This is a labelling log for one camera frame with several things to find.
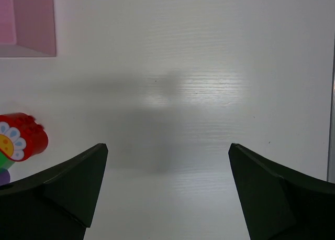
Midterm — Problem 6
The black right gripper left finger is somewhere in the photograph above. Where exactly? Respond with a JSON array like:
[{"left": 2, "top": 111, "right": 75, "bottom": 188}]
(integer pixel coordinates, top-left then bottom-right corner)
[{"left": 1, "top": 144, "right": 108, "bottom": 239}]

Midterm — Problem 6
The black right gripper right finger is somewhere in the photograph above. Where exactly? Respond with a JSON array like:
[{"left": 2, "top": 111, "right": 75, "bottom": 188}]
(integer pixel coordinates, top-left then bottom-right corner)
[{"left": 228, "top": 143, "right": 334, "bottom": 239}]

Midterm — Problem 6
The green lego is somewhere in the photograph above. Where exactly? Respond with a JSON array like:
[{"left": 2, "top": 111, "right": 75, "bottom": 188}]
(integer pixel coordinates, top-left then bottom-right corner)
[{"left": 0, "top": 151, "right": 15, "bottom": 171}]

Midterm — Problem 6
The red flower lego brick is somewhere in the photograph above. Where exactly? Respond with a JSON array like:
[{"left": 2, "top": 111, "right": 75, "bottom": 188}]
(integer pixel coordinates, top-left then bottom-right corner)
[{"left": 1, "top": 113, "right": 49, "bottom": 162}]

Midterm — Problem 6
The pink container tray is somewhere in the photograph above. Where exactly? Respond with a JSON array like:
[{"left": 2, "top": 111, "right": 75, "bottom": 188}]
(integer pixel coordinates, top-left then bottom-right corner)
[{"left": 1, "top": 0, "right": 57, "bottom": 58}]

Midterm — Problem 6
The purple round lego brick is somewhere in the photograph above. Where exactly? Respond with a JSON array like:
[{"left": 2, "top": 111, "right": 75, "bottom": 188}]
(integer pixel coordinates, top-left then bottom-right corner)
[{"left": 0, "top": 169, "right": 10, "bottom": 186}]

